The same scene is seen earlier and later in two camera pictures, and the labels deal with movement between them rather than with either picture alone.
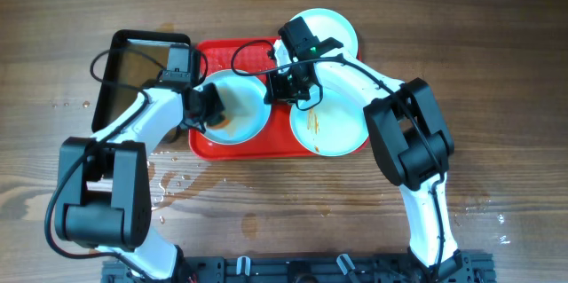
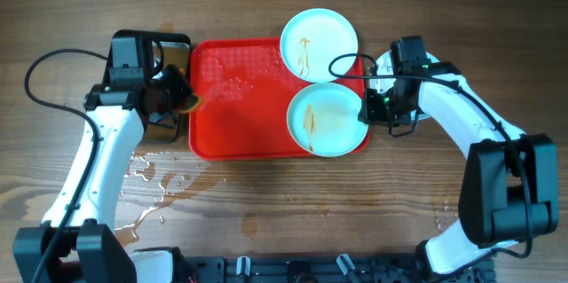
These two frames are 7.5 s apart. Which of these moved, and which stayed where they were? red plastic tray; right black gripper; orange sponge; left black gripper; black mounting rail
Moved: right black gripper; orange sponge; left black gripper
Stayed: red plastic tray; black mounting rail
